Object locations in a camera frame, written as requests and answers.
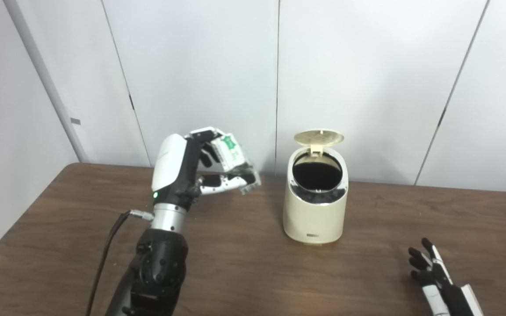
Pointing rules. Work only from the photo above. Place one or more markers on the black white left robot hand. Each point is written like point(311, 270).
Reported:
point(169, 166)

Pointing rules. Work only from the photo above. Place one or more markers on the green white milk carton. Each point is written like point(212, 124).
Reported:
point(231, 151)

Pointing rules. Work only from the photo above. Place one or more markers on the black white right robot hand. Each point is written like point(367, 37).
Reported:
point(450, 298)

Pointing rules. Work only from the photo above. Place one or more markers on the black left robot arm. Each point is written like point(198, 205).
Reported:
point(160, 263)

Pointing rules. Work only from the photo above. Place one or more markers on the cream-colored bin body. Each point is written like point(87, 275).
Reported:
point(314, 219)

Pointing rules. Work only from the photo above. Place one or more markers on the cream round bin lid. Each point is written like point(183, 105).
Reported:
point(319, 137)

